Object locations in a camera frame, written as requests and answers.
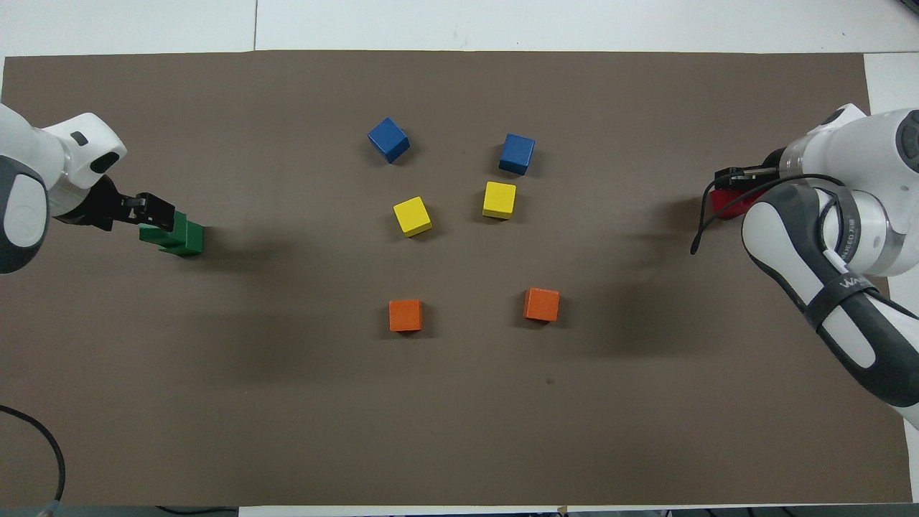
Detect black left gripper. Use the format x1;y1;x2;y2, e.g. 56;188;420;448
71;175;177;233

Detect yellow wooden cube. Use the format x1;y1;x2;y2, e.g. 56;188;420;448
482;181;518;221
393;196;434;238

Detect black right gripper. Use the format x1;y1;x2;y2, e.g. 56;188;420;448
715;146;785;192

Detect blue wooden cube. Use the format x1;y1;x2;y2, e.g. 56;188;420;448
498;133;536;177
368;117;411;165

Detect red wooden cube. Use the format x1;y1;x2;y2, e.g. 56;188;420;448
710;190;751;220
722;187;768;216

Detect black loose cable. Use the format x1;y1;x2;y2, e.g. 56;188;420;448
0;405;67;505

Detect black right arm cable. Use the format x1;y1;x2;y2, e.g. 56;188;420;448
690;174;849;256

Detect green wooden cube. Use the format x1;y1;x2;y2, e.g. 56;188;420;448
139;212;190;251
162;224;205;259

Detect brown table mat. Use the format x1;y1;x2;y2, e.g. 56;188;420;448
0;50;914;508

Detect orange wooden cube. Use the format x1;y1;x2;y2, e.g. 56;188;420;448
523;287;561;324
388;299;424;333

